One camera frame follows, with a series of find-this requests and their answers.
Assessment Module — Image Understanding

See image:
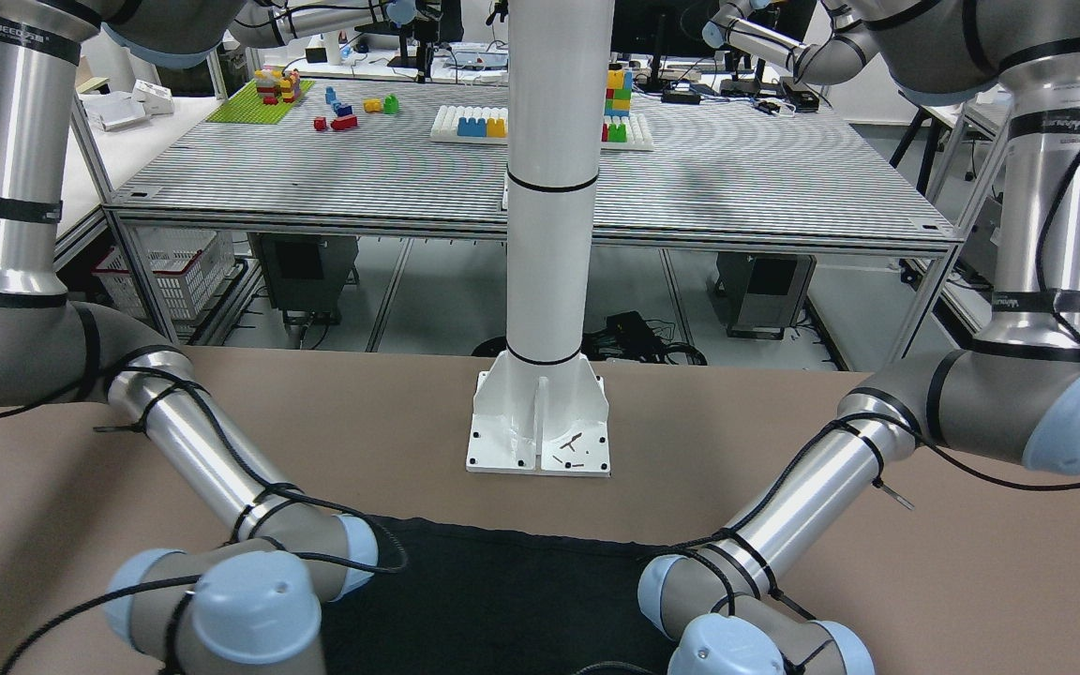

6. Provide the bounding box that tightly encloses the white plastic basket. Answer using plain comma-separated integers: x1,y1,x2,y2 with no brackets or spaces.
91,228,234,322

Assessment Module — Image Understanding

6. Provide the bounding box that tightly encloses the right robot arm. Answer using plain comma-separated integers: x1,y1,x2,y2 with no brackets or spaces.
0,1,379,674

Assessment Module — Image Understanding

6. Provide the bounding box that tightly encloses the black graphic t-shirt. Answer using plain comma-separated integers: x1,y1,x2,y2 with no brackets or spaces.
321,517,676,674

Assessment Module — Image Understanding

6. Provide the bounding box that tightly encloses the green lego baseplate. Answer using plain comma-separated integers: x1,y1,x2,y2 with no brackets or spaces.
205,80,316,125

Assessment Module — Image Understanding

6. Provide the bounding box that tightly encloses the white block tray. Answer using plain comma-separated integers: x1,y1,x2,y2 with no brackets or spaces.
427,104,657,153

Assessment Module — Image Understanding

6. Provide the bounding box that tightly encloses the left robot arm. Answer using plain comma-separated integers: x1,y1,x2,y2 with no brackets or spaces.
637,1,1080,674

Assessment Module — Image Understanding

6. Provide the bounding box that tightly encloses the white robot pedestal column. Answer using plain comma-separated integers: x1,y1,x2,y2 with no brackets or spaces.
464,1,615,477

